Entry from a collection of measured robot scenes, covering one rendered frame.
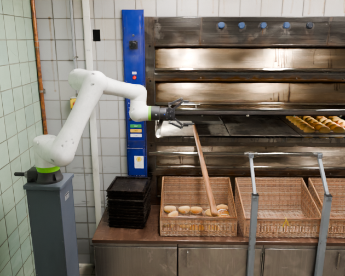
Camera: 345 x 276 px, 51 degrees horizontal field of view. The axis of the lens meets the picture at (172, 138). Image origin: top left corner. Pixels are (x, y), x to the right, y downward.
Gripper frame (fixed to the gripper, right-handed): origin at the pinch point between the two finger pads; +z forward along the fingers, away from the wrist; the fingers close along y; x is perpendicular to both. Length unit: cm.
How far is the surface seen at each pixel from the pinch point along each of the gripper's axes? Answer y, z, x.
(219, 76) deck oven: -17, 22, -55
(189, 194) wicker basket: 77, 1, -49
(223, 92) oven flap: -6, 26, -55
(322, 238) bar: 85, 89, 5
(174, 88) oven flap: -8, -12, -57
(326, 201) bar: 58, 89, 5
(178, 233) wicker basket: 88, -9, -6
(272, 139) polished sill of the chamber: 32, 66, -55
